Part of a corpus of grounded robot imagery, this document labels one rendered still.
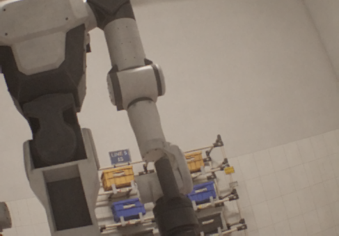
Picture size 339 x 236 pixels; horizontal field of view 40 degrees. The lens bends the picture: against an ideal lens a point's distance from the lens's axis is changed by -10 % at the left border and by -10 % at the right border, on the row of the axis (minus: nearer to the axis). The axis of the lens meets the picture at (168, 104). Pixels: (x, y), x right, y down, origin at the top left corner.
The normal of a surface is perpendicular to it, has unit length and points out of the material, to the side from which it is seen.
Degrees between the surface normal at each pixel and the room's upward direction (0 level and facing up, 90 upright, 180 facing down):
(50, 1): 90
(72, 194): 80
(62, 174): 145
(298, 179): 90
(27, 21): 90
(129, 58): 90
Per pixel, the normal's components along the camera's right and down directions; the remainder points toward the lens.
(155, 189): 0.04, -0.55
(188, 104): 0.15, -0.39
